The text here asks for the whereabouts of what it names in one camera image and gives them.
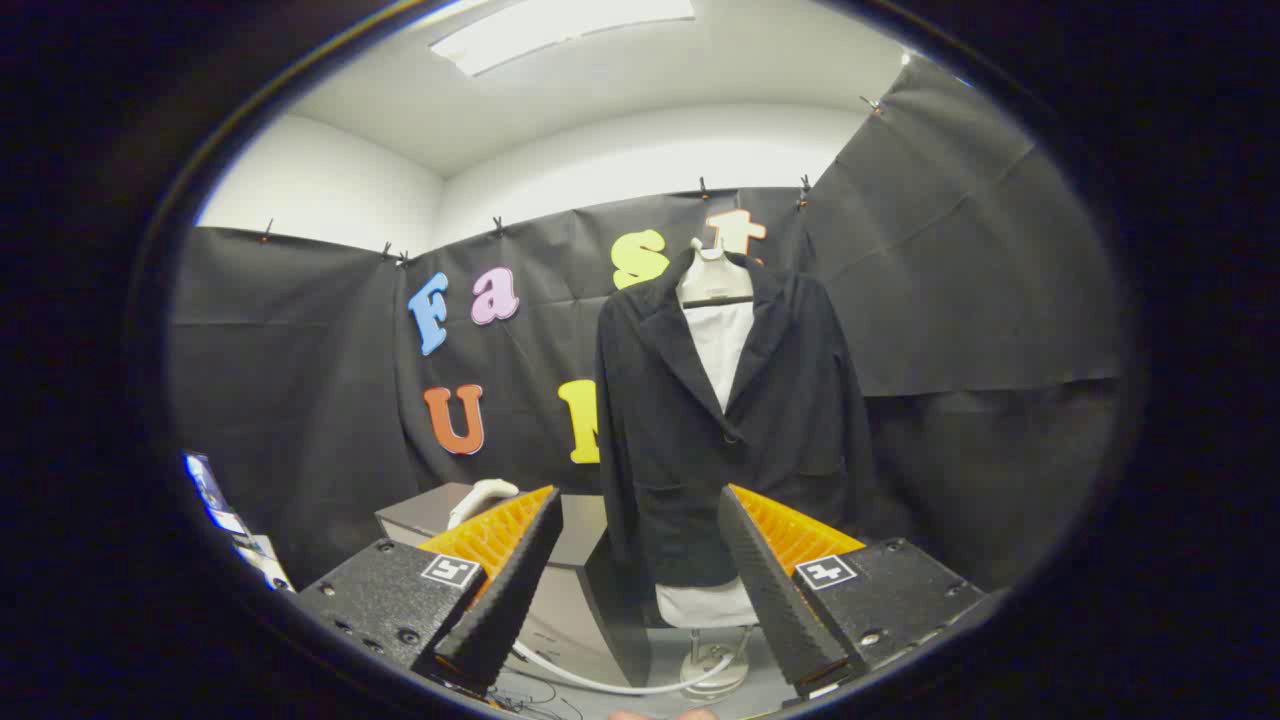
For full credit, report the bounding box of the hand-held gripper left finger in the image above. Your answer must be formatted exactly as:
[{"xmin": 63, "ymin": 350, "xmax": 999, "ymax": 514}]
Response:
[{"xmin": 295, "ymin": 485, "xmax": 564, "ymax": 698}]

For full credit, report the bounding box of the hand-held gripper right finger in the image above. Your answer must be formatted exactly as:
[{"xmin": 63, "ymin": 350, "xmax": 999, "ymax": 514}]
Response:
[{"xmin": 717, "ymin": 484, "xmax": 1001, "ymax": 701}]

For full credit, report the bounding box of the white garment steamer head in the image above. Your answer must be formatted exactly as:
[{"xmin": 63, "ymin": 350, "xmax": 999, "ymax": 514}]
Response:
[{"xmin": 447, "ymin": 478, "xmax": 521, "ymax": 531}]

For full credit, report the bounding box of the black suit jacket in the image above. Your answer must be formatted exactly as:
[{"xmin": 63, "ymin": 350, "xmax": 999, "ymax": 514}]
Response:
[{"xmin": 595, "ymin": 247, "xmax": 876, "ymax": 591}]

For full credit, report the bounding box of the grey cabinet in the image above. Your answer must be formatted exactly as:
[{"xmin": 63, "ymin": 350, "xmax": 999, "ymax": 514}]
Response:
[{"xmin": 375, "ymin": 483, "xmax": 656, "ymax": 691}]

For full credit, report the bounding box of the white mannequin stand base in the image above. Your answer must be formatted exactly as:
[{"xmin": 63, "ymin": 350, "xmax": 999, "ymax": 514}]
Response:
[{"xmin": 680, "ymin": 625, "xmax": 751, "ymax": 699}]

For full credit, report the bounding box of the white mannequin torso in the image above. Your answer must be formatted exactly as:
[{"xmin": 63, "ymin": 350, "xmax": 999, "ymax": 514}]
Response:
[{"xmin": 655, "ymin": 237, "xmax": 761, "ymax": 631}]

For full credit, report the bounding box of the black backdrop cloth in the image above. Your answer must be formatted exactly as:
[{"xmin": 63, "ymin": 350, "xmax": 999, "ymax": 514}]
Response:
[{"xmin": 165, "ymin": 55, "xmax": 1126, "ymax": 601}]

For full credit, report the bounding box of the row of small backdrop clips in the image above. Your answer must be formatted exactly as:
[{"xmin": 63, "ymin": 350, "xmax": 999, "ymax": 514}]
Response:
[{"xmin": 260, "ymin": 95, "xmax": 886, "ymax": 269}]

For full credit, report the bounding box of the long ceiling light panel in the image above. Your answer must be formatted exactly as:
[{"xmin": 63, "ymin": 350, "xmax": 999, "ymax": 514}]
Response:
[{"xmin": 430, "ymin": 0, "xmax": 696, "ymax": 78}]

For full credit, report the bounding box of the white steamer hose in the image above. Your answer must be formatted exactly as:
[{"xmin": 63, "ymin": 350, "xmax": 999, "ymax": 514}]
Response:
[{"xmin": 510, "ymin": 625, "xmax": 751, "ymax": 698}]

